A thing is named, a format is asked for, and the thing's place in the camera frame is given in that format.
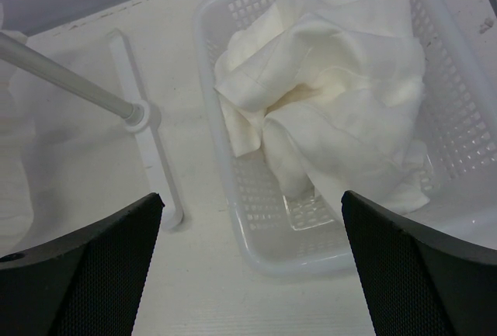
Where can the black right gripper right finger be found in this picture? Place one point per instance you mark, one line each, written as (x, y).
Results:
(417, 280)

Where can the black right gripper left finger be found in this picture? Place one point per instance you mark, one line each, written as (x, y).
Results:
(87, 282)

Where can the white skirt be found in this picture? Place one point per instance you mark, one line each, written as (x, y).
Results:
(330, 91)

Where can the white perforated plastic basket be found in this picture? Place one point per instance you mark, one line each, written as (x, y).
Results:
(457, 122)

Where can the white right rack post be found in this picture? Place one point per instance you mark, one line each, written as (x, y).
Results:
(140, 117)

